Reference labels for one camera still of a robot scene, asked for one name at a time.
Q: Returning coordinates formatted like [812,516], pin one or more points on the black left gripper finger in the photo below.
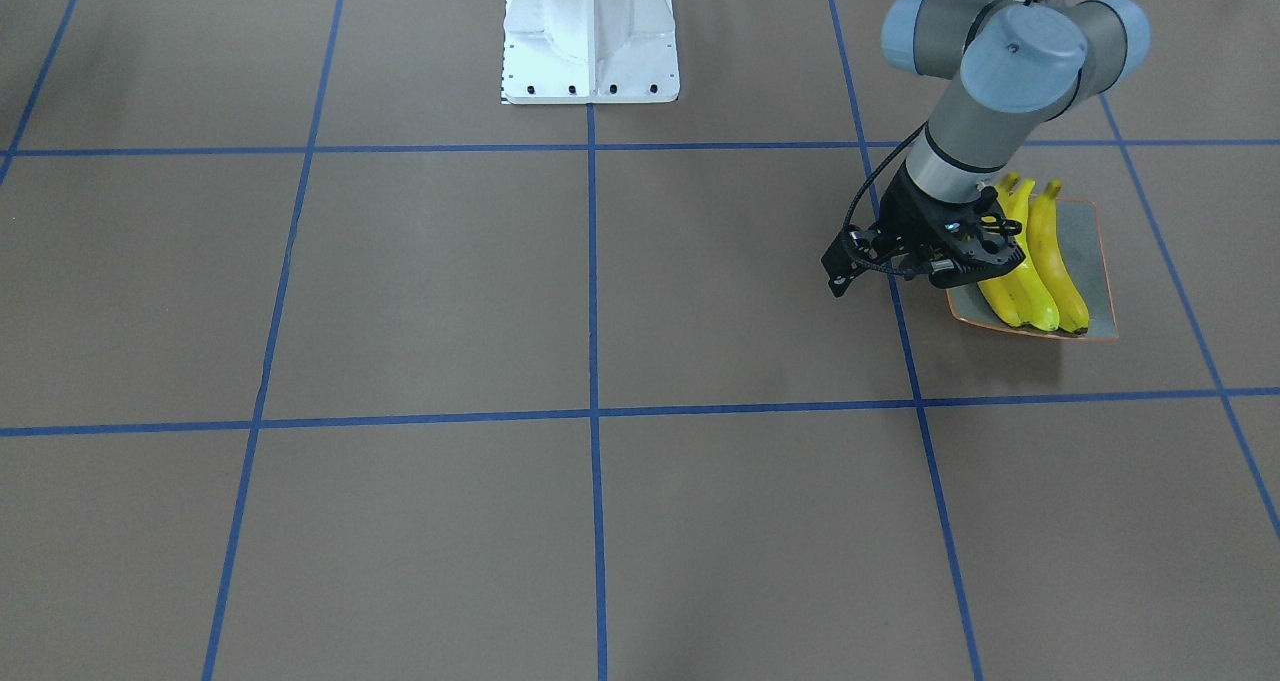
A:
[857,251]

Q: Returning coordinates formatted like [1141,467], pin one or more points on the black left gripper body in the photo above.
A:
[908,212]

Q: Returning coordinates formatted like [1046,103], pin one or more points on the yellow-green banana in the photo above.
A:
[1046,255]

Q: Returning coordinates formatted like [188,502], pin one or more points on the yellow banana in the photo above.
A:
[996,291]
[1032,299]

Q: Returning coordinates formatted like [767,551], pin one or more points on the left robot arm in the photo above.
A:
[1010,66]

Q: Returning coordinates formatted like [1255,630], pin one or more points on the grey square plate orange rim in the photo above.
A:
[1082,251]

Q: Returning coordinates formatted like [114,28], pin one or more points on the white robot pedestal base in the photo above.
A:
[590,52]

